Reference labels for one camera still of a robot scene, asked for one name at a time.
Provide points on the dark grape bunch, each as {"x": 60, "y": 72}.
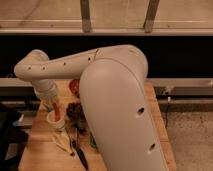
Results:
{"x": 75, "y": 111}

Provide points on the white paper cup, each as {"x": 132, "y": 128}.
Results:
{"x": 57, "y": 125}

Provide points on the small dark toy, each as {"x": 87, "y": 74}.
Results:
{"x": 81, "y": 127}

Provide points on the black handled knife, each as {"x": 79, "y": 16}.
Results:
{"x": 79, "y": 151}

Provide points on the black chair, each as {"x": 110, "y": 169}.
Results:
{"x": 9, "y": 134}

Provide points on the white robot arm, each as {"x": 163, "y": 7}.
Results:
{"x": 114, "y": 101}

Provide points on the orange bowl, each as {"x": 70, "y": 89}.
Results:
{"x": 74, "y": 87}

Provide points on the green plastic tray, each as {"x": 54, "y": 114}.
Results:
{"x": 93, "y": 142}

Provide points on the red pepper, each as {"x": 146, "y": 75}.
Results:
{"x": 57, "y": 112}

